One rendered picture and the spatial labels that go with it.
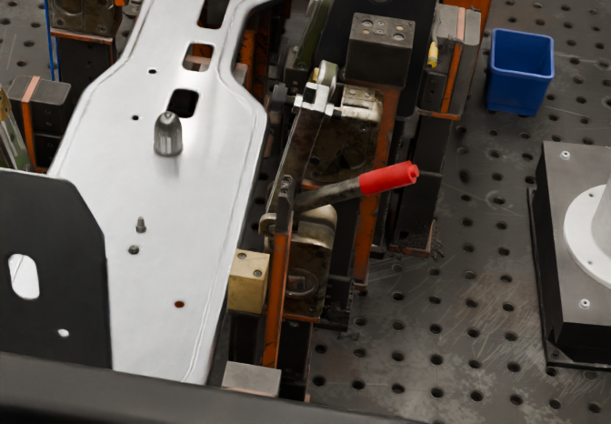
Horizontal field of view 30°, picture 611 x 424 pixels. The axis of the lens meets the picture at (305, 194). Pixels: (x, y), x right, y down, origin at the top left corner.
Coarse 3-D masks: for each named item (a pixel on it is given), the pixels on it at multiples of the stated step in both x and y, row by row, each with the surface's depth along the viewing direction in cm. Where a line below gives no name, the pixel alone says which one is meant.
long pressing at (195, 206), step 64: (192, 0) 146; (256, 0) 147; (128, 64) 136; (128, 128) 128; (192, 128) 129; (256, 128) 130; (128, 192) 122; (192, 192) 122; (128, 256) 115; (192, 256) 116; (128, 320) 110; (192, 320) 110
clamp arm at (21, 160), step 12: (0, 84) 116; (0, 96) 116; (0, 108) 115; (0, 120) 116; (12, 120) 119; (0, 132) 117; (12, 132) 119; (0, 144) 118; (12, 144) 119; (24, 144) 122; (0, 156) 119; (12, 156) 119; (24, 156) 122; (12, 168) 120; (24, 168) 122
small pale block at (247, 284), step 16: (240, 256) 108; (256, 256) 108; (240, 272) 107; (256, 272) 107; (240, 288) 108; (256, 288) 107; (240, 304) 109; (256, 304) 109; (240, 320) 112; (256, 320) 111; (240, 336) 113; (256, 336) 114; (240, 352) 115; (256, 352) 118
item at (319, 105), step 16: (272, 96) 102; (288, 96) 103; (304, 96) 104; (320, 96) 102; (272, 112) 103; (304, 112) 101; (320, 112) 101; (336, 112) 103; (304, 128) 103; (288, 144) 105; (304, 144) 104; (288, 160) 106; (304, 160) 105; (272, 192) 113; (272, 208) 111
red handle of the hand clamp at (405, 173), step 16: (368, 176) 108; (384, 176) 107; (400, 176) 106; (416, 176) 106; (304, 192) 112; (320, 192) 110; (336, 192) 109; (352, 192) 109; (368, 192) 108; (304, 208) 111
